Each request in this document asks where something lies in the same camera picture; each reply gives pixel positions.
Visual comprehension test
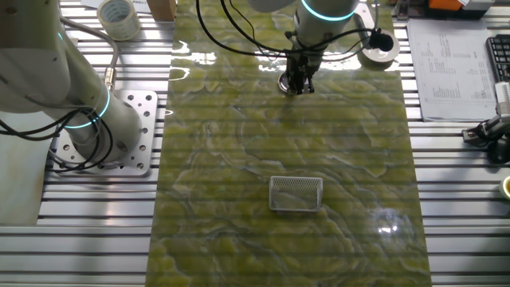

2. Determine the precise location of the printed table paper sheet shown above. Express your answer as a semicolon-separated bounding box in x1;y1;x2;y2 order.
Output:
406;18;499;123

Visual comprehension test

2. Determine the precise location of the black foam microphone ball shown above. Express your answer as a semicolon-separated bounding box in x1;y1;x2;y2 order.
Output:
368;28;394;53

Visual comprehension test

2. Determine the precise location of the white ceramic plate with flower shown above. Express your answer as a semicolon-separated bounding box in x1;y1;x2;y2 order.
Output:
357;27;401;69

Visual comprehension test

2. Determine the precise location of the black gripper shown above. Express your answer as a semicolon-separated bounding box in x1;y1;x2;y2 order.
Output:
287;49;322;96

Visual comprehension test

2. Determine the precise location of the grey hose with metal connector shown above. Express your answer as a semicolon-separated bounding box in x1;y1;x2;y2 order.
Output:
59;18;120;92

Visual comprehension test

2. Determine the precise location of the black computer keyboard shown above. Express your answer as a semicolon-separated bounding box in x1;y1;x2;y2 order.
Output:
485;34;510;83

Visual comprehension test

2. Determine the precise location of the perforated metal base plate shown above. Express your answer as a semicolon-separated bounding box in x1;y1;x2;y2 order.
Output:
51;89;159;178

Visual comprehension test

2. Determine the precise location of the clear packing tape roll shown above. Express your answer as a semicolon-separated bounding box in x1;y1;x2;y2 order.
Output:
96;0;142;41

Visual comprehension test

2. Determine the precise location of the light grey box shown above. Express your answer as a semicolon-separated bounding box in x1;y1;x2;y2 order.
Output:
461;0;495;11

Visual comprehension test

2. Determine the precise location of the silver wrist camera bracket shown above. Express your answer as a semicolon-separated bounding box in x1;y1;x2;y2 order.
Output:
352;2;375;45

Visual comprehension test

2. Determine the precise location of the black camera stand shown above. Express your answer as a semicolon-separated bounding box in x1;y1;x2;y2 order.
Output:
486;135;510;165

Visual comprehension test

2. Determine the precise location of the green marble pattern mat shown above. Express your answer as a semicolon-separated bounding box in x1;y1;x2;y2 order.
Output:
145;0;434;287

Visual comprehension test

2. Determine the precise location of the small shiny steel dish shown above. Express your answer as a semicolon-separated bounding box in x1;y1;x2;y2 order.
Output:
277;71;316;96

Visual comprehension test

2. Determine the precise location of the white wire mesh goal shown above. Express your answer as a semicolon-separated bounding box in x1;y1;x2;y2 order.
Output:
268;175;324;213

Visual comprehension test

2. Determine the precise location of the small cardboard box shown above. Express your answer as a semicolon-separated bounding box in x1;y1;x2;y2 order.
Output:
146;0;178;22

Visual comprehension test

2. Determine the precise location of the orange box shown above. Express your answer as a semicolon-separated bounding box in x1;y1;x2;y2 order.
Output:
428;0;463;12

